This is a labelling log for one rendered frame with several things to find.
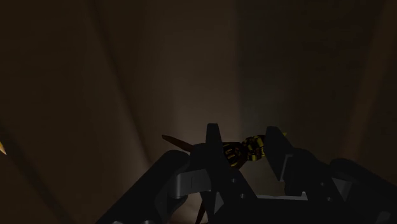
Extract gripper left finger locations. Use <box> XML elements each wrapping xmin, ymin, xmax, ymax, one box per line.
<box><xmin>95</xmin><ymin>123</ymin><xmax>258</xmax><ymax>224</ymax></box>

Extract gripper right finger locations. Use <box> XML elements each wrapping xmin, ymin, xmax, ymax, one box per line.
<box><xmin>264</xmin><ymin>125</ymin><xmax>397</xmax><ymax>224</ymax></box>

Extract yellow black wasp toy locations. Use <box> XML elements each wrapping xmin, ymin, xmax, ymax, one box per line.
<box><xmin>161</xmin><ymin>132</ymin><xmax>288</xmax><ymax>224</ymax></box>

